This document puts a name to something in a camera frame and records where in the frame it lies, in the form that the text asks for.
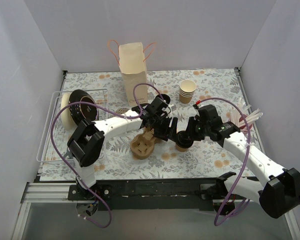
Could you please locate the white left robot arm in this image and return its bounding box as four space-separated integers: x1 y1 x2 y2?
67 97 175 200

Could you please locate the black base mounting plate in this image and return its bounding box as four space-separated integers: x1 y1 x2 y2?
67 177 227 211

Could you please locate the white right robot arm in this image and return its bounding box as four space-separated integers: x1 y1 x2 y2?
186 103 300 219

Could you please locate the floral table mat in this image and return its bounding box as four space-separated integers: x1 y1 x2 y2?
38 68 272 181

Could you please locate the brown cardboard cup carrier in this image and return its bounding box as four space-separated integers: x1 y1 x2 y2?
130 127 162 160

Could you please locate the white wire dish rack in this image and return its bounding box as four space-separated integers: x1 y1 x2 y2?
36 88 109 164

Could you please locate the black plastic cup lid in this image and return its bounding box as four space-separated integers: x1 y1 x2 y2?
175 130 194 146
156 93 171 104

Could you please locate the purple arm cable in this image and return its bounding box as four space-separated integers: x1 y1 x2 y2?
49 83 166 229
194 97 252 226

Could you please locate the brown paper cup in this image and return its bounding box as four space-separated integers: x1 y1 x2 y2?
175 143 191 152

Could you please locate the patterned ceramic bowl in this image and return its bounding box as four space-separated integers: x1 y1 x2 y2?
115 107 130 115

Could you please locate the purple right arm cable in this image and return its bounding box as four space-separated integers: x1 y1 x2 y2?
194 97 252 226

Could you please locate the beige paper takeout bag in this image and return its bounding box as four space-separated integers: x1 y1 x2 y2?
107 39 156 107

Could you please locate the black round plate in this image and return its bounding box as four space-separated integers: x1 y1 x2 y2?
69 89 99 125

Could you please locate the aluminium frame rail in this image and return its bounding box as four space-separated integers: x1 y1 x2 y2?
12 183 300 240

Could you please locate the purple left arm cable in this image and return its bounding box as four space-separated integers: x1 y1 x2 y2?
49 83 166 229

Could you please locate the stack of brown paper cups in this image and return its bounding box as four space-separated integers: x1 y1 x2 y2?
179 79 197 104

